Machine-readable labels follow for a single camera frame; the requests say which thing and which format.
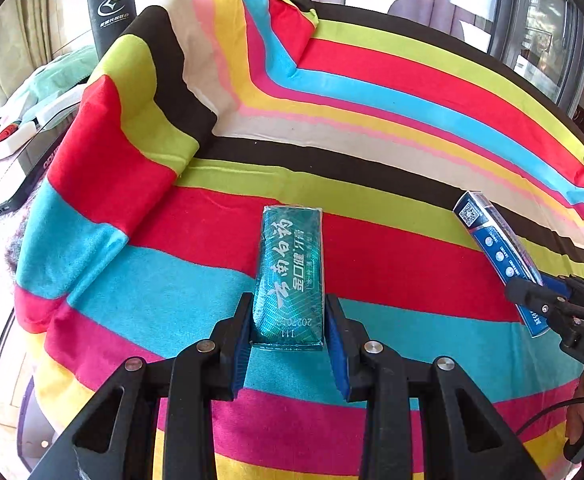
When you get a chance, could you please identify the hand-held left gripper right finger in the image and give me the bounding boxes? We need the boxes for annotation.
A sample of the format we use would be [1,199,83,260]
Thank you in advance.
[324,296,547,480]

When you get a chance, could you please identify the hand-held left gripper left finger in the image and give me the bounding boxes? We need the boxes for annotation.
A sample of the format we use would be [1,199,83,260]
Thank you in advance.
[27,291,255,480]

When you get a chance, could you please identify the long blue toothpaste box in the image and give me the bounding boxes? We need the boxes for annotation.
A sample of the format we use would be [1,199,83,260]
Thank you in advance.
[452,191,552,338]

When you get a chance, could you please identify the teal toothpaste box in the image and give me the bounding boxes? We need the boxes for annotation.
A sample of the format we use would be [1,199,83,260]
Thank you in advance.
[249,205,325,352]

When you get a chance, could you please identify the striped colourful tablecloth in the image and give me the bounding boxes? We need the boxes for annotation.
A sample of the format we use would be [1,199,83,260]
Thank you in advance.
[14,0,584,480]

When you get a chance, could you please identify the black flat device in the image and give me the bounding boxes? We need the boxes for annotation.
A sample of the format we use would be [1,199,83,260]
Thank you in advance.
[0,110,80,220]

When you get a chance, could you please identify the white plastic case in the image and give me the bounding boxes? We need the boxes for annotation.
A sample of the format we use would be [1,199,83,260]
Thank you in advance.
[37,87,90,133]
[0,120,40,161]

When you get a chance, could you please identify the teal cloth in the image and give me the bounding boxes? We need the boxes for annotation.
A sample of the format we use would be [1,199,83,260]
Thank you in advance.
[22,45,98,116]

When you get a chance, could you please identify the black bottle white logo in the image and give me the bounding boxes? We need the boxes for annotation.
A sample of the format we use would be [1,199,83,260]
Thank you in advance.
[84,0,138,61]

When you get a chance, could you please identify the beige curtain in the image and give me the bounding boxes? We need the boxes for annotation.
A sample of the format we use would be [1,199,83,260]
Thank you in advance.
[0,0,73,106]

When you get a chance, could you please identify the black cable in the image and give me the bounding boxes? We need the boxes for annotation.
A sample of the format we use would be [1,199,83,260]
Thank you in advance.
[514,396,584,436]

